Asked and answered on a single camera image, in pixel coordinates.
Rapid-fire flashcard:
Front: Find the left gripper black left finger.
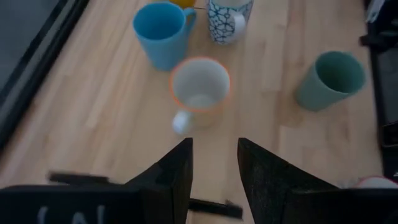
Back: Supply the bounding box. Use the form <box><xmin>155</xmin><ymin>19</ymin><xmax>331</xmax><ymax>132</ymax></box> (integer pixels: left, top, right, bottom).
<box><xmin>0</xmin><ymin>138</ymin><xmax>194</xmax><ymax>224</ymax></box>

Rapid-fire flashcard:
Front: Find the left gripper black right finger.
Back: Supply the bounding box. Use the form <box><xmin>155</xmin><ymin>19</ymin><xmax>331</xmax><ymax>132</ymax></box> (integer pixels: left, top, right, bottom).
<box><xmin>237</xmin><ymin>138</ymin><xmax>398</xmax><ymax>224</ymax></box>

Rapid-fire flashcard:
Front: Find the faceted green mug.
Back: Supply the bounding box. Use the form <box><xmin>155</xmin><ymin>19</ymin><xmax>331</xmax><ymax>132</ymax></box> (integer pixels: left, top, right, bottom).
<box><xmin>294</xmin><ymin>50</ymin><xmax>367</xmax><ymax>112</ymax></box>

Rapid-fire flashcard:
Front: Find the white mug red swirl pattern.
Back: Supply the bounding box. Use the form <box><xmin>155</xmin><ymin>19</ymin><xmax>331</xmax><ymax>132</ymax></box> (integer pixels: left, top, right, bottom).
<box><xmin>169</xmin><ymin>56</ymin><xmax>233</xmax><ymax>135</ymax></box>

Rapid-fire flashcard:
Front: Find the grey diamond mug red rim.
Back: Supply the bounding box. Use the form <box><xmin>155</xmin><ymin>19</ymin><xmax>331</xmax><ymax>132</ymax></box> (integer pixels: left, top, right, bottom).
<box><xmin>354</xmin><ymin>175</ymin><xmax>398</xmax><ymax>190</ymax></box>

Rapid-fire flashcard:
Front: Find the plain blue mug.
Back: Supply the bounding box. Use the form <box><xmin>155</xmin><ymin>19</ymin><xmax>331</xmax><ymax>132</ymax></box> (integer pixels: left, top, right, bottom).
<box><xmin>132</xmin><ymin>1</ymin><xmax>198</xmax><ymax>72</ymax></box>

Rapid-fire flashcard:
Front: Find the white mug blue pattern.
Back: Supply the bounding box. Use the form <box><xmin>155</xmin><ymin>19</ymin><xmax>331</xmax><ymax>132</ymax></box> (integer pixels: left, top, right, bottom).
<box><xmin>205</xmin><ymin>0</ymin><xmax>254</xmax><ymax>45</ymax></box>

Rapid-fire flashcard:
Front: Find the plain orange mug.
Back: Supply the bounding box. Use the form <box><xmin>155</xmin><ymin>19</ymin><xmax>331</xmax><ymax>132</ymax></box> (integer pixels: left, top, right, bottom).
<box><xmin>169</xmin><ymin>0</ymin><xmax>197</xmax><ymax>9</ymax></box>

